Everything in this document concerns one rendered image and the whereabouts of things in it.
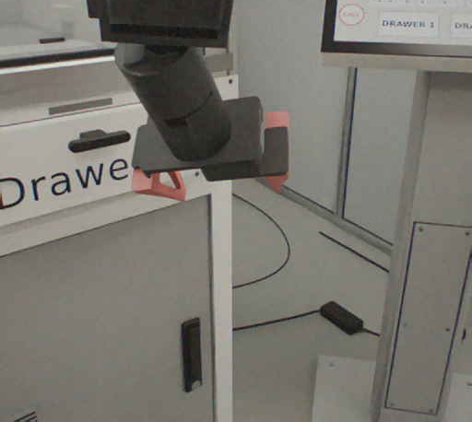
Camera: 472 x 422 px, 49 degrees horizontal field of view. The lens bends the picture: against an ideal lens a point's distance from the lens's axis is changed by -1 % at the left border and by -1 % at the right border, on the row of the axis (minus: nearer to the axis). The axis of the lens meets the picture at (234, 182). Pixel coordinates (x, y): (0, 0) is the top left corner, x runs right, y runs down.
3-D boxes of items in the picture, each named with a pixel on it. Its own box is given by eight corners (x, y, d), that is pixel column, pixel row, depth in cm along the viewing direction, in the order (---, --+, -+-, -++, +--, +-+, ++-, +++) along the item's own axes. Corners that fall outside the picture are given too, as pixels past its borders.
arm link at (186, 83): (103, 72, 34) (188, 52, 32) (112, 3, 37) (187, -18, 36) (146, 134, 39) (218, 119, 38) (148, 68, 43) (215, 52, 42)
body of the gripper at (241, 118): (156, 123, 48) (122, 67, 42) (264, 108, 46) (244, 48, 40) (147, 182, 45) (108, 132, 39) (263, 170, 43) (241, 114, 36)
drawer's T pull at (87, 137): (132, 142, 62) (131, 131, 62) (71, 155, 58) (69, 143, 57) (119, 134, 65) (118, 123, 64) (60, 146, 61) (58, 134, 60)
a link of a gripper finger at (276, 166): (231, 162, 54) (204, 105, 46) (300, 155, 52) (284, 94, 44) (228, 221, 50) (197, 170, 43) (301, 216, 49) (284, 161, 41)
